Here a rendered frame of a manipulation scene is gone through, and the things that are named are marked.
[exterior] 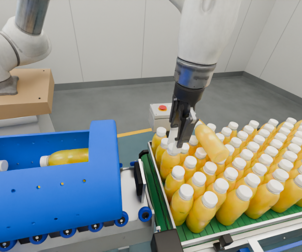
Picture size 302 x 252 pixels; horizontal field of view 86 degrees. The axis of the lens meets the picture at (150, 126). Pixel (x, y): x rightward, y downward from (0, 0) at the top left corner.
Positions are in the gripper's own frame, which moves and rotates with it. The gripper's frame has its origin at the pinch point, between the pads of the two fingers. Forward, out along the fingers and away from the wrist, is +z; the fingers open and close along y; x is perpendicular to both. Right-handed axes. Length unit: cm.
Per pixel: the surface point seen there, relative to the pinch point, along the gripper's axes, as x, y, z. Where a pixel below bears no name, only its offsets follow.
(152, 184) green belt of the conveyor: -5.1, -0.2, 24.7
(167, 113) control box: 4.9, -22.2, 4.4
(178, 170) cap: -0.3, 6.9, 6.5
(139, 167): -11.5, 1.7, 9.2
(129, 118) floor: 9, -168, 114
